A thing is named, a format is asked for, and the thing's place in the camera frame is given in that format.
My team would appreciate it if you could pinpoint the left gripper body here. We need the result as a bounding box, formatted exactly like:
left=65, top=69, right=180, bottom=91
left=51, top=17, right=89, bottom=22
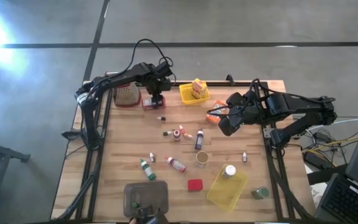
left=145, top=72, right=173, bottom=96

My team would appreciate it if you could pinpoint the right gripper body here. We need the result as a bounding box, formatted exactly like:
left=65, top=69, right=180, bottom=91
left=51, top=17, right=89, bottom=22
left=227, top=90, right=264, bottom=125

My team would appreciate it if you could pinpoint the red Froot Loops cereal box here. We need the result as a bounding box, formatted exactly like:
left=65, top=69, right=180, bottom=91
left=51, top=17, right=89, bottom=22
left=141, top=96, right=167, bottom=112

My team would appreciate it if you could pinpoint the small glass spice jar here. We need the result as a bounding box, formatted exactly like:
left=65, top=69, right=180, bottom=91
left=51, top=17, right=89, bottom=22
left=195, top=151, right=209, bottom=167

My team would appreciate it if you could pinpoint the yellow Corn Pops cereal box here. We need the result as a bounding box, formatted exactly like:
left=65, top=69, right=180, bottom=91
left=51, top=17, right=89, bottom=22
left=191, top=78, right=209, bottom=100

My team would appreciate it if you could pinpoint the red smoked paprika tin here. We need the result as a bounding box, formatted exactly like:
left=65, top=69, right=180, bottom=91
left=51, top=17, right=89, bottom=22
left=187, top=179, right=204, bottom=192

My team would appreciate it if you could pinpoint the orange Mini Wheats cereal box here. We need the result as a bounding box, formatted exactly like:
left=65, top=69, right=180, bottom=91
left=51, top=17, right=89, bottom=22
left=205, top=100, right=229, bottom=126

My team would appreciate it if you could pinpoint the yellow plastic basket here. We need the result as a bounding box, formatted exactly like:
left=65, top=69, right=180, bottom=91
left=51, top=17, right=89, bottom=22
left=178, top=82, right=211, bottom=106

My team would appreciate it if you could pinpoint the purple food colouring bottle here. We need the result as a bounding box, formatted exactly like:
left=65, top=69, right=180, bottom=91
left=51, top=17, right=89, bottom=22
left=194, top=128, right=204, bottom=151

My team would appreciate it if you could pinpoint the glass jar with silver lid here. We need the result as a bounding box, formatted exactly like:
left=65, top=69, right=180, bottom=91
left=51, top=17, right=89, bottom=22
left=221, top=164, right=237, bottom=180

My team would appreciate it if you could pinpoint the yellow translucent plastic bin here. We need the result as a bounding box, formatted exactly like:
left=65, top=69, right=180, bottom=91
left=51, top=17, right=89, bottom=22
left=206, top=164, right=249, bottom=212

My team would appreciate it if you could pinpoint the green food colouring bottle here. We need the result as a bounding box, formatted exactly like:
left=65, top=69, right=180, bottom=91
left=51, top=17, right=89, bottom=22
left=139, top=158, right=157, bottom=182

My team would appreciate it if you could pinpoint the black power brick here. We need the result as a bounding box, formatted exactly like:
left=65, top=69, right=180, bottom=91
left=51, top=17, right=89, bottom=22
left=303, top=151, right=329, bottom=170

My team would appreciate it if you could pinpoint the grey translucent plastic bin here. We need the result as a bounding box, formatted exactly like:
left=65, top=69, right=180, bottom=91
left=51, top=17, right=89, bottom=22
left=122, top=180, right=170, bottom=218

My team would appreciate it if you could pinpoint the white paper sheet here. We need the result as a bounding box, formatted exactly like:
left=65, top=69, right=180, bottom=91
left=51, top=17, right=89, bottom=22
left=309, top=183, right=326, bottom=207

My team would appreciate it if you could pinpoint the black laptop keyboard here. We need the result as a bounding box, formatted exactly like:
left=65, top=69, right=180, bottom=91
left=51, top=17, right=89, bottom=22
left=314, top=172, right=358, bottom=224

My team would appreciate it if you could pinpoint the black floor stand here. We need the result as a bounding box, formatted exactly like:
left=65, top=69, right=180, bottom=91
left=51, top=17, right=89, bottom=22
left=0, top=136, right=31, bottom=224

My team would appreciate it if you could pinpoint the metal box grater red handle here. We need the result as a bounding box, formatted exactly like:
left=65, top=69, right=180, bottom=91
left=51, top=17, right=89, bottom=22
left=104, top=72, right=142, bottom=108

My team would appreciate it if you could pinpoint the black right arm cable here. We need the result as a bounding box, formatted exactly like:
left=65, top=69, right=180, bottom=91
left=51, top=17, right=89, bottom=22
left=206, top=79, right=337, bottom=119

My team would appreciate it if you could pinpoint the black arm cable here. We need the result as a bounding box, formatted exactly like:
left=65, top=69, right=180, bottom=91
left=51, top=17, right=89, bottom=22
left=131, top=38, right=174, bottom=68
left=206, top=79, right=337, bottom=119

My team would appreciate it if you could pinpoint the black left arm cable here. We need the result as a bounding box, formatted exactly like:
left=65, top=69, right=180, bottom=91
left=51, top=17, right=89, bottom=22
left=131, top=38, right=174, bottom=68

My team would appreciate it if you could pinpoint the white cable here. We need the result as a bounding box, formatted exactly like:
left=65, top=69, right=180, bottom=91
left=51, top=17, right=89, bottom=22
left=303, top=116, right=358, bottom=131

